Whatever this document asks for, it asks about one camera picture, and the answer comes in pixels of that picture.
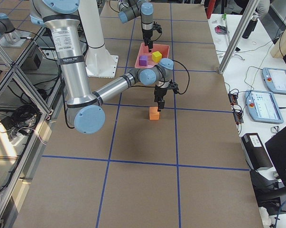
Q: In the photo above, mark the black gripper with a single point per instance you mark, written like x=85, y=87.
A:
x=159, y=93
x=147, y=33

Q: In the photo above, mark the orange foam block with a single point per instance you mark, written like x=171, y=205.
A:
x=154, y=114

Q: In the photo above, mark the yellow foam block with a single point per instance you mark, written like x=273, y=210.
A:
x=156, y=56

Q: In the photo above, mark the purple foam block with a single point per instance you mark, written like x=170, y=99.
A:
x=143, y=60

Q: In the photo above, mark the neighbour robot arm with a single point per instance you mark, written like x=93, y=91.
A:
x=7, y=29

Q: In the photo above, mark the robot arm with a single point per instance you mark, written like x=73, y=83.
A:
x=87, y=94
x=131, y=9

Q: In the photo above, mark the pink plastic bin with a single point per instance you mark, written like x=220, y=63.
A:
x=143, y=50

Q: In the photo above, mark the grey pink pouch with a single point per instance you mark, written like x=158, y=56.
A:
x=221, y=30

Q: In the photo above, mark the near teach pendant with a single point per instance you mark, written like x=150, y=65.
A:
x=262, y=107

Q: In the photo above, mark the teach pendant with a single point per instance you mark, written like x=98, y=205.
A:
x=275, y=80
x=262, y=107

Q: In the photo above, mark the black water bottle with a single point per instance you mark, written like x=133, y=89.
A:
x=250, y=27

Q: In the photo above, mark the black power brick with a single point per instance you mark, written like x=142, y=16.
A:
x=255, y=152

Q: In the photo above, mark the far teach pendant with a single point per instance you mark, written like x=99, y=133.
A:
x=275, y=80

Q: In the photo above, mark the black monitor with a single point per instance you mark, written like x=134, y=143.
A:
x=276, y=148

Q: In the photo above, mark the aluminium frame post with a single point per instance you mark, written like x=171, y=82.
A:
x=252, y=4

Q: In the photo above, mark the aluminium frame rack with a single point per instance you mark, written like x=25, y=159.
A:
x=29, y=103

